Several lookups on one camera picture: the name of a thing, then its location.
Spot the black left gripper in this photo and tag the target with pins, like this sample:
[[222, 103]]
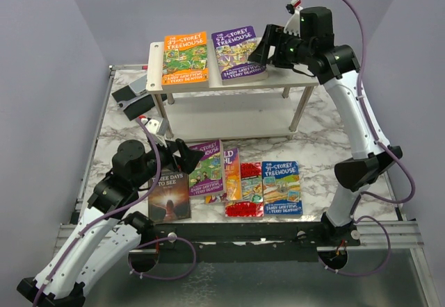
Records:
[[189, 157]]

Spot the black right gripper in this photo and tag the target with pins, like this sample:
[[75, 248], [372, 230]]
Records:
[[268, 39]]

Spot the purple treehouse book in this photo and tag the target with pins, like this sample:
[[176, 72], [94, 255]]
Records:
[[208, 178], [232, 48]]

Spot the purple treehouse book front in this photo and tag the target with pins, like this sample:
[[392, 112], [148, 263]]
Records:
[[232, 48]]

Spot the roald dahl charlie book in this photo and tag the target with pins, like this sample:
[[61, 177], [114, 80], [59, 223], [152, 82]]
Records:
[[232, 178]]

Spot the orange 39-storey treehouse book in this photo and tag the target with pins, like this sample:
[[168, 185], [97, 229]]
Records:
[[185, 61]]

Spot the red treehouse book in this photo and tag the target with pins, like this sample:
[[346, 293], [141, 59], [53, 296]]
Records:
[[252, 195]]

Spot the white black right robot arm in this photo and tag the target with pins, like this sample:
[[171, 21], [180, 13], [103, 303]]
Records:
[[336, 67]]

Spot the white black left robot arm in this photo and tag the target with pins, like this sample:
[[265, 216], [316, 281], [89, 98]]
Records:
[[106, 231]]

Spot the dark three days book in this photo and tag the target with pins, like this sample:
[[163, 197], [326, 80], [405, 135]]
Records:
[[169, 200]]

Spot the white two-tier shelf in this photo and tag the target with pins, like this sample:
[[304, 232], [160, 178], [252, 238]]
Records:
[[271, 107]]

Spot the silver metal wrench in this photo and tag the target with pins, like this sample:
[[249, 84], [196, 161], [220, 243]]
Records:
[[124, 104]]

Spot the grey white device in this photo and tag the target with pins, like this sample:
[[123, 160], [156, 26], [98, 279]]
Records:
[[138, 87]]

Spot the black foam block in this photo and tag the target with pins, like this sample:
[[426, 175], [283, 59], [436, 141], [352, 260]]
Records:
[[138, 107]]

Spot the blue 91-storey treehouse book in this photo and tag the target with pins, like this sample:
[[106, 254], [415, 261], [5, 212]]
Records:
[[281, 188]]

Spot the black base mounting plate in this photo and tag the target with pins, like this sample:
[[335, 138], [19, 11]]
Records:
[[246, 242]]

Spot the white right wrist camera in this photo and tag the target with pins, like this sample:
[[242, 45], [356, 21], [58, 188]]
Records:
[[292, 26]]

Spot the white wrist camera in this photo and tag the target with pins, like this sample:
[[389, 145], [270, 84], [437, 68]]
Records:
[[157, 127], [292, 26]]

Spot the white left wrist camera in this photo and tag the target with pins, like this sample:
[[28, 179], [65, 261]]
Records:
[[157, 127]]

